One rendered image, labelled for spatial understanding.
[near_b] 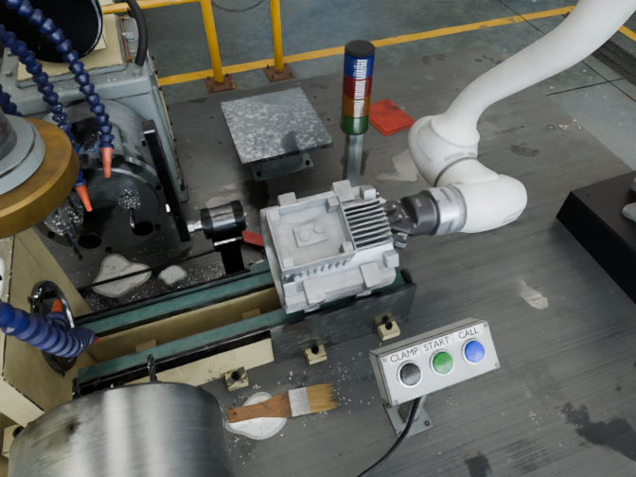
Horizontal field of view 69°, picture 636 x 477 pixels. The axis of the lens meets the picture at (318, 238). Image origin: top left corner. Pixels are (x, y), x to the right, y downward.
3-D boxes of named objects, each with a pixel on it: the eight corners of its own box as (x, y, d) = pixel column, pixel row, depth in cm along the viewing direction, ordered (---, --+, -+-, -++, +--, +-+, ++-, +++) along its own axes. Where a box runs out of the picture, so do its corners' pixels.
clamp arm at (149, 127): (178, 244, 87) (137, 133, 68) (175, 233, 89) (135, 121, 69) (197, 239, 88) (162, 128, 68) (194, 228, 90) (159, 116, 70)
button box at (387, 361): (380, 398, 68) (393, 408, 62) (367, 350, 68) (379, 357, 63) (483, 362, 71) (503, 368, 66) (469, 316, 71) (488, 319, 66)
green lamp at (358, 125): (346, 137, 102) (347, 120, 99) (337, 121, 106) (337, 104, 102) (371, 132, 103) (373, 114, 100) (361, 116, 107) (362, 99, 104)
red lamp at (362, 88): (348, 101, 95) (349, 81, 92) (338, 86, 99) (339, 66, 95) (376, 96, 97) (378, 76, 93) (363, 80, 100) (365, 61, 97)
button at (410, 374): (399, 386, 64) (404, 389, 62) (394, 365, 64) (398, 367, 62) (419, 379, 65) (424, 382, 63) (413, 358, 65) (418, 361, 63)
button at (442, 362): (432, 375, 65) (437, 378, 63) (426, 354, 65) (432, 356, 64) (450, 368, 66) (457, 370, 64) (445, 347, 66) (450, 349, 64)
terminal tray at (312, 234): (280, 283, 76) (282, 273, 69) (264, 223, 78) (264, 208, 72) (350, 265, 78) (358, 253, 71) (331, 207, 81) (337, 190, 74)
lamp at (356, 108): (347, 120, 99) (348, 101, 95) (337, 104, 102) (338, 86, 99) (373, 114, 100) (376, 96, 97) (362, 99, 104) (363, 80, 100)
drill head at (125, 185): (61, 300, 89) (-9, 210, 70) (61, 165, 113) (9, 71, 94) (193, 265, 94) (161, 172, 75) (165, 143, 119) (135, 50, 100)
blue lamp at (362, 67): (349, 81, 92) (351, 61, 88) (339, 66, 95) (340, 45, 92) (378, 76, 93) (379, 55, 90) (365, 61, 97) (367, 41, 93)
